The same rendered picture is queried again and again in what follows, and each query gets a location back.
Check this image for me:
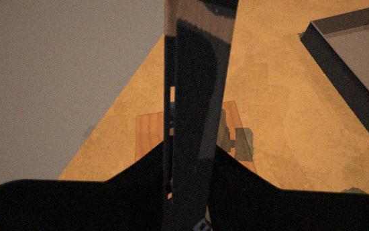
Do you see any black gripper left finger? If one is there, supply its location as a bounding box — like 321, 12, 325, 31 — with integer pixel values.
0, 141, 164, 231

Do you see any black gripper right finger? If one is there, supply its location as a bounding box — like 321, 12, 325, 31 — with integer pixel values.
207, 145, 369, 231

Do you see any wooden board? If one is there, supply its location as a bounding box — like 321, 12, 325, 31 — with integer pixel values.
135, 101, 257, 174

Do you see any dark grey rectangular tray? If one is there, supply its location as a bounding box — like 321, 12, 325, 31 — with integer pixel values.
300, 8, 369, 132

